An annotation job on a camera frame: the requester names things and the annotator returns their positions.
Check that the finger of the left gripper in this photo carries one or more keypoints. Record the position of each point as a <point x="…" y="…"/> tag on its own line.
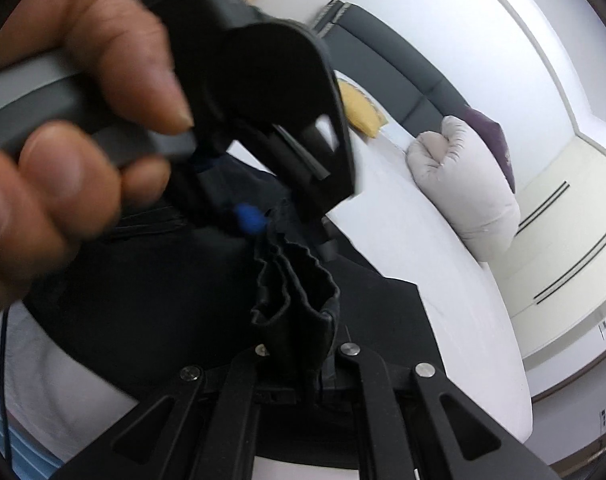
<point x="251" y="220"/>

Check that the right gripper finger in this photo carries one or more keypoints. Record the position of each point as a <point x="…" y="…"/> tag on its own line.
<point x="329" y="377"/>

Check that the black denim pants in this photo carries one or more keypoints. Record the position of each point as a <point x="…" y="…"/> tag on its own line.
<point x="179" y="283"/>

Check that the left hand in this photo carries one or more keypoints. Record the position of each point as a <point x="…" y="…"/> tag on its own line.
<point x="62" y="189"/>

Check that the yellow cushion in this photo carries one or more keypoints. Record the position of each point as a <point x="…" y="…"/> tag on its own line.
<point x="362" y="114"/>

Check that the dark grey headboard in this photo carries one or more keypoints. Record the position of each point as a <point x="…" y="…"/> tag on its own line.
<point x="407" y="85"/>

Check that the white folded duvet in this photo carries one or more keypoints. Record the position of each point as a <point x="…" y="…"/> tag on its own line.
<point x="461" y="177"/>

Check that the purple pillow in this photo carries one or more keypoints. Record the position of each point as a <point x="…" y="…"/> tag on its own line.
<point x="493" y="136"/>

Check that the cream wardrobe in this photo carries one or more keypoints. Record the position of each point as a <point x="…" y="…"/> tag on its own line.
<point x="554" y="273"/>

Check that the white bed mattress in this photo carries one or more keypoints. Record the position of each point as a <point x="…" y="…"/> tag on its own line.
<point x="51" y="406"/>

